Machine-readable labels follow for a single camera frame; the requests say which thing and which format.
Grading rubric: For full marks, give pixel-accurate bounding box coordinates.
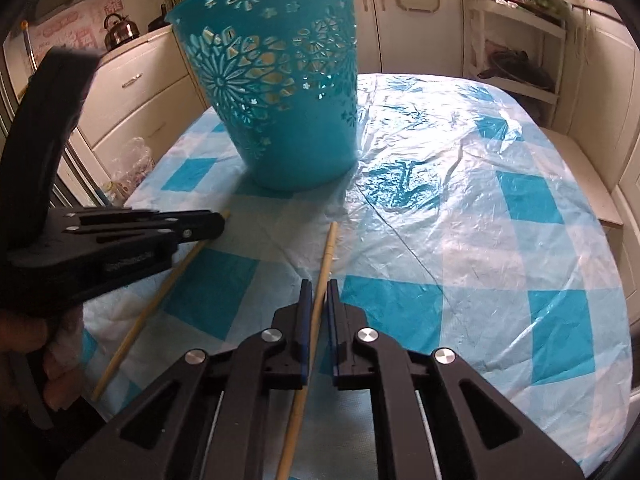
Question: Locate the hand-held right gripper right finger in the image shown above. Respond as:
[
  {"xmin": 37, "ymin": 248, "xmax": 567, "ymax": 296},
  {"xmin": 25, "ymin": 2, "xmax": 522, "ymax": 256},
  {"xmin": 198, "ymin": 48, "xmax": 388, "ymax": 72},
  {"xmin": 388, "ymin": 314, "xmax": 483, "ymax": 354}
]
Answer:
[{"xmin": 326, "ymin": 280, "xmax": 583, "ymax": 480}]

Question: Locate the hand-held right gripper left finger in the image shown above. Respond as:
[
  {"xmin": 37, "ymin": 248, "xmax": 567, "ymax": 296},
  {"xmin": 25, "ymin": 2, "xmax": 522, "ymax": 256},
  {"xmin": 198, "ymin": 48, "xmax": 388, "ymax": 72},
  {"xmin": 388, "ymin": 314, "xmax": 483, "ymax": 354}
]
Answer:
[{"xmin": 55, "ymin": 280, "xmax": 313, "ymax": 480}]

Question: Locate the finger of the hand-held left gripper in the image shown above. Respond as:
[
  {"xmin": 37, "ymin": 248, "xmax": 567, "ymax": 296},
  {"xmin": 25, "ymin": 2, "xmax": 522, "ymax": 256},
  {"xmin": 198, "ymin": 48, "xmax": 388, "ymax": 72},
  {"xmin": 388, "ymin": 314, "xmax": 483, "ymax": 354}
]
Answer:
[{"xmin": 10, "ymin": 208, "xmax": 226, "ymax": 307}]

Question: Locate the light wooden chopstick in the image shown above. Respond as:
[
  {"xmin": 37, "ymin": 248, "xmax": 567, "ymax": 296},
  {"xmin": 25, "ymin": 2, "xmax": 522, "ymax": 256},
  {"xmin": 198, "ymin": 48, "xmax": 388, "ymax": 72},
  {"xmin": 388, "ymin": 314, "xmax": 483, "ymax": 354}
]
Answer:
[
  {"xmin": 276, "ymin": 221, "xmax": 339, "ymax": 480},
  {"xmin": 91, "ymin": 210, "xmax": 232, "ymax": 401}
]

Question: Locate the teal perforated plastic basket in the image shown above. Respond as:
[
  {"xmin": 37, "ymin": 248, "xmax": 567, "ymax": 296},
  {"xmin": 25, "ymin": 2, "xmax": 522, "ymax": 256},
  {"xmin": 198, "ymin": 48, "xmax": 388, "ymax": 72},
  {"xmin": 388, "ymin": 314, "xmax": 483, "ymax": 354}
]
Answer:
[{"xmin": 164, "ymin": 0, "xmax": 360, "ymax": 191}]

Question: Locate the person's left hand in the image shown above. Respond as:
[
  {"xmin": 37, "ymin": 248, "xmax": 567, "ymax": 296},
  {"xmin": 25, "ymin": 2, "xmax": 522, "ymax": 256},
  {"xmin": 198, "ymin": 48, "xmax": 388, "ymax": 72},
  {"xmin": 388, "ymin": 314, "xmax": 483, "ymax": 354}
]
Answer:
[{"xmin": 0, "ymin": 306, "xmax": 86, "ymax": 411}]

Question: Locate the floral trash bin with bag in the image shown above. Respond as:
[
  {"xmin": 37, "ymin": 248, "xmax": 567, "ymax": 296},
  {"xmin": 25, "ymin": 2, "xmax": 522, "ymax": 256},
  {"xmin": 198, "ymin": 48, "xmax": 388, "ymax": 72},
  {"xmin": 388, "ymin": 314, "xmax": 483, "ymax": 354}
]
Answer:
[{"xmin": 107, "ymin": 137, "xmax": 156, "ymax": 201}]

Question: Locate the steel kettle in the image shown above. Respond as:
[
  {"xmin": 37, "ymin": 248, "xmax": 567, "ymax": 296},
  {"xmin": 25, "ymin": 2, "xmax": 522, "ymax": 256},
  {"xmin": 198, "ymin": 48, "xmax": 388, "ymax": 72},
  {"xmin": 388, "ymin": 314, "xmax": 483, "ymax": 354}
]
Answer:
[{"xmin": 103, "ymin": 12, "xmax": 141, "ymax": 51}]

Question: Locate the blue white checkered tablecloth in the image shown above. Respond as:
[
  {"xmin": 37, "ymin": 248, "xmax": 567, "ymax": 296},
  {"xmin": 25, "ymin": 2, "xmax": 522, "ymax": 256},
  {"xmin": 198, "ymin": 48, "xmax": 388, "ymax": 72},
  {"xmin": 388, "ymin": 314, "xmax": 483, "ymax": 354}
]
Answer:
[{"xmin": 82, "ymin": 72, "xmax": 632, "ymax": 480}]

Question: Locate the white low bench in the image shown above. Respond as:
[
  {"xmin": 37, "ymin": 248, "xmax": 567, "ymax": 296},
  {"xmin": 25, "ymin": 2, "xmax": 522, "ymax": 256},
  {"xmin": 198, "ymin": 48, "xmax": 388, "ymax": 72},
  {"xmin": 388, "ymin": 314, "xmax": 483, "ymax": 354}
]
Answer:
[{"xmin": 545, "ymin": 127, "xmax": 626, "ymax": 228}]

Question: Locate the black wok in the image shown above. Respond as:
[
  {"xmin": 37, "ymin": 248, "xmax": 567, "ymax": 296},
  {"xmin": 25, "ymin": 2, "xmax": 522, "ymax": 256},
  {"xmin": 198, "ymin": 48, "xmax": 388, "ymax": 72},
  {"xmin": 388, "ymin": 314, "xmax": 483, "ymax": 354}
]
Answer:
[{"xmin": 482, "ymin": 50, "xmax": 553, "ymax": 91}]

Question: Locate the white shelf rack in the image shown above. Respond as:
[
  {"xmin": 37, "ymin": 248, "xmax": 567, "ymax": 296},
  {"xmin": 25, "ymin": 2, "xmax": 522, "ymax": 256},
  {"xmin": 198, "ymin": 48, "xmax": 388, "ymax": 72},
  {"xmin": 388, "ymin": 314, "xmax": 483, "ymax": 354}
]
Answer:
[{"xmin": 467, "ymin": 0, "xmax": 568, "ymax": 126}]

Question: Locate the grey sliding door frame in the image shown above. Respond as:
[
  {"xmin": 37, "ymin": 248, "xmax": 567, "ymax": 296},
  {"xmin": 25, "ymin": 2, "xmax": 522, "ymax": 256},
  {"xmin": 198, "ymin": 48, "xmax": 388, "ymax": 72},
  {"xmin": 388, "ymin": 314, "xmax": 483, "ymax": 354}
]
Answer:
[{"xmin": 0, "ymin": 25, "xmax": 118, "ymax": 208}]

